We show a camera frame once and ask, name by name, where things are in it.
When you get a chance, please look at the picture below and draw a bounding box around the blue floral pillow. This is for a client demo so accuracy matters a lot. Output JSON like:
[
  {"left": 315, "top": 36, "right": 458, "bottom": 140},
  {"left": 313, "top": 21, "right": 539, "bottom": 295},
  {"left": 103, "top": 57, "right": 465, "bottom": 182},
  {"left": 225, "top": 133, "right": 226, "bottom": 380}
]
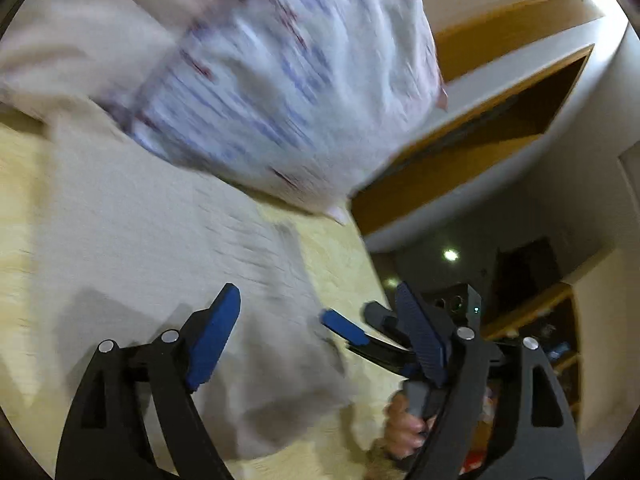
[{"left": 100, "top": 0, "right": 449, "bottom": 227}]

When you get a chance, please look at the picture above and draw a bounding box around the person's right forearm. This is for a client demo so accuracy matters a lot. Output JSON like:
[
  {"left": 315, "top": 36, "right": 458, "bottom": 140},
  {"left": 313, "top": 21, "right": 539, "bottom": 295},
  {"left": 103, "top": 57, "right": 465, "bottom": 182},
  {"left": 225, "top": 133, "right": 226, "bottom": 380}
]
[{"left": 366, "top": 442, "right": 418, "bottom": 480}]

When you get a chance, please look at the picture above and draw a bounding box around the pink floral pillow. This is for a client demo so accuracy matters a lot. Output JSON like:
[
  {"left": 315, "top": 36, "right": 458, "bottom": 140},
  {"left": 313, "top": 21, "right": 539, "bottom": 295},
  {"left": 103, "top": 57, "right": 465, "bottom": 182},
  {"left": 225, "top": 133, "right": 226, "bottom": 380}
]
[{"left": 0, "top": 0, "right": 206, "bottom": 128}]

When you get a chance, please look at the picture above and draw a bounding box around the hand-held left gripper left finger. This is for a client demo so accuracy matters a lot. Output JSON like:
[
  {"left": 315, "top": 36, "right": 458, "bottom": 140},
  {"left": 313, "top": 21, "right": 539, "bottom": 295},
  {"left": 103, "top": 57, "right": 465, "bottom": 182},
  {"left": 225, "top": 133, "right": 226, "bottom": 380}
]
[{"left": 55, "top": 282, "right": 242, "bottom": 480}]

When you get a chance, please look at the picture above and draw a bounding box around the wooden shelf unit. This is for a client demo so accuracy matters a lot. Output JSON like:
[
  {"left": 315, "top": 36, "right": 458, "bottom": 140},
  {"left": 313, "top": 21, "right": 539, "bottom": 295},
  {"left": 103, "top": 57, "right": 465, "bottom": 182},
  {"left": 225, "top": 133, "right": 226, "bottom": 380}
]
[
  {"left": 480, "top": 280, "right": 585, "bottom": 423},
  {"left": 349, "top": 0, "right": 610, "bottom": 240}
]

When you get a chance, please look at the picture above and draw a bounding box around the grey cable-knit sweater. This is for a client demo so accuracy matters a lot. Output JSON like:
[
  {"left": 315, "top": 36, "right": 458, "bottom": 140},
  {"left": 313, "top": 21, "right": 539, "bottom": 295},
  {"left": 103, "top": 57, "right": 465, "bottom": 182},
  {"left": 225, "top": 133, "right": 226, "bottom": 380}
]
[{"left": 47, "top": 110, "right": 358, "bottom": 461}]

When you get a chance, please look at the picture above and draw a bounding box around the person's right hand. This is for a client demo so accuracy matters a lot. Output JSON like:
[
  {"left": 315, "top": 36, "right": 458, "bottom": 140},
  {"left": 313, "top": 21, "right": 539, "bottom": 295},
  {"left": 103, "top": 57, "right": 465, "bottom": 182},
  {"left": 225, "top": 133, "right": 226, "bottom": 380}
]
[{"left": 385, "top": 390, "right": 436, "bottom": 461}]

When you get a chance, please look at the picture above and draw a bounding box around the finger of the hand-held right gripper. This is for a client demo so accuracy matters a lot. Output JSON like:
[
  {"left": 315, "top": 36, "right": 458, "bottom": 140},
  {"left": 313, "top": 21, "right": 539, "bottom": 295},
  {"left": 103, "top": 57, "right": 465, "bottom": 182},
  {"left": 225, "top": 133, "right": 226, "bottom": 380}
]
[
  {"left": 363, "top": 301, "right": 411, "bottom": 349},
  {"left": 320, "top": 310, "right": 417, "bottom": 376}
]

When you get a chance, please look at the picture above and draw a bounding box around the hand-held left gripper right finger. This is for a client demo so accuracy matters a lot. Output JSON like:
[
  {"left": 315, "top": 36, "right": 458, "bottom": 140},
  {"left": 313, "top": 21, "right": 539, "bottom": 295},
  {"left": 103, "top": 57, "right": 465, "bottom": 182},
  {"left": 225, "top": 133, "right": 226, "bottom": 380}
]
[{"left": 395, "top": 281, "right": 586, "bottom": 480}]

